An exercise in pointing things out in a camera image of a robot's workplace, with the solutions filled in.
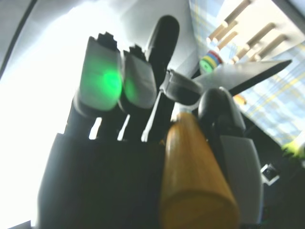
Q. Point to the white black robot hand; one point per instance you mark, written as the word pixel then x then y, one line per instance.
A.
pixel 95 179

